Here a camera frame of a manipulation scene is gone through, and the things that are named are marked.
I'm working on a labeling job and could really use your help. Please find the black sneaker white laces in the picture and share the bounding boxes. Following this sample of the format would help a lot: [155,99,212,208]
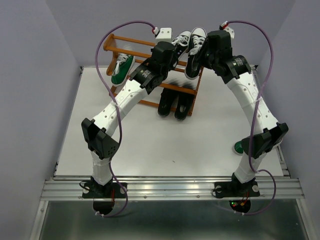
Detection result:
[171,30,191,63]

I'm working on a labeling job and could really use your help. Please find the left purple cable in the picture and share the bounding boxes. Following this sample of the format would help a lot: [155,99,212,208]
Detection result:
[95,21,161,218]

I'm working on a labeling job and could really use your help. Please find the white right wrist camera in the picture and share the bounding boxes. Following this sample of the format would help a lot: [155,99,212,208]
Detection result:
[219,24,235,40]

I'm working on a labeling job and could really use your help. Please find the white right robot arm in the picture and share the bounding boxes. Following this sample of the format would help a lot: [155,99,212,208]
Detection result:
[202,30,289,195]

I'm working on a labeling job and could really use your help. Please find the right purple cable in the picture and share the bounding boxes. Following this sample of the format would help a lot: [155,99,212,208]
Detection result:
[212,20,277,216]

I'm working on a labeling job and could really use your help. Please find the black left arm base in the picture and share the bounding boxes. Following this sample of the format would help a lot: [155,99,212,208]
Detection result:
[79,176,126,200]

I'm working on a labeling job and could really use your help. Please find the green sneaker white laces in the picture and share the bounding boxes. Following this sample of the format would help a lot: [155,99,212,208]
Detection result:
[111,53,135,87]

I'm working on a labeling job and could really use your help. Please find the all black sneaker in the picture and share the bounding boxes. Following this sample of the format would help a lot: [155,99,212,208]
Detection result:
[174,92,194,121]
[157,88,178,117]

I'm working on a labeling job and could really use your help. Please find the purple cable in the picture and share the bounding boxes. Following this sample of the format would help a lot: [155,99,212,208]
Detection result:
[212,20,277,216]
[95,21,161,218]

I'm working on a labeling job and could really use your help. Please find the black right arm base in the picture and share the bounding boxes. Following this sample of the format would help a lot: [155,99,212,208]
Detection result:
[211,173,260,199]

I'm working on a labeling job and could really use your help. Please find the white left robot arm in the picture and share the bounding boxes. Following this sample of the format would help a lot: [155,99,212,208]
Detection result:
[81,41,175,197]

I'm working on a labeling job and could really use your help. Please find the orange wooden shoe shelf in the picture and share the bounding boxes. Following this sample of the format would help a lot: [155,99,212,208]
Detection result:
[103,33,204,116]

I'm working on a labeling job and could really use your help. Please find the aluminium mounting rail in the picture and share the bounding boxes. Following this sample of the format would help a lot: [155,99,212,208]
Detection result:
[40,176,305,201]

